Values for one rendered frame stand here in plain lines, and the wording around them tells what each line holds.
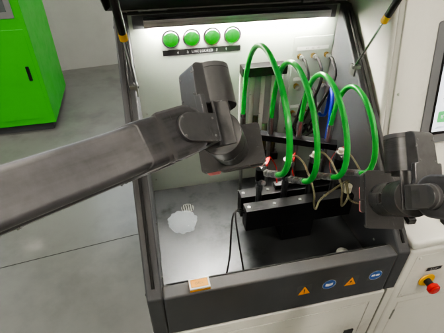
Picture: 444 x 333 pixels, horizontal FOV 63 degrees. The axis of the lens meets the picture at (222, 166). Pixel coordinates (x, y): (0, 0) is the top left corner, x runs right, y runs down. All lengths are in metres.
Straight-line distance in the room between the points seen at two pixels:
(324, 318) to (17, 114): 3.02
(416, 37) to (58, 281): 2.01
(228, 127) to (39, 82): 3.01
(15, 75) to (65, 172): 3.08
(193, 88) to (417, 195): 0.33
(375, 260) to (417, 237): 0.13
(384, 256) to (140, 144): 0.81
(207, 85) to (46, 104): 3.05
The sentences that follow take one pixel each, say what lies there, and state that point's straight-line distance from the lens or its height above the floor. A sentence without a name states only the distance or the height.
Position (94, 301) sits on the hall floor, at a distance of 2.13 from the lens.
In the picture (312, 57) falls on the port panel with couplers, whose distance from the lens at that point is 1.21.
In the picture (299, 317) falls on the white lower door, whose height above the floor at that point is 0.74.
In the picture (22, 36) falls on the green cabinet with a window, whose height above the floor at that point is 0.84.
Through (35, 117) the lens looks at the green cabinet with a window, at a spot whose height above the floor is 0.15.
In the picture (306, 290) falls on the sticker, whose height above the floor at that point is 0.87.
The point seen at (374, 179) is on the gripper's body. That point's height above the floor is 1.31.
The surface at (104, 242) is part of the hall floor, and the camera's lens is 2.38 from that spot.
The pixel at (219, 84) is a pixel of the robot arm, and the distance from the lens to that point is 0.48.
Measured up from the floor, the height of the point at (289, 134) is 1.31.
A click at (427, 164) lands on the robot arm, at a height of 1.40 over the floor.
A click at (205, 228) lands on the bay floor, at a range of 1.20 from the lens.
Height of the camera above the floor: 1.71
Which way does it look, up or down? 37 degrees down
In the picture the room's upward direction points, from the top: straight up
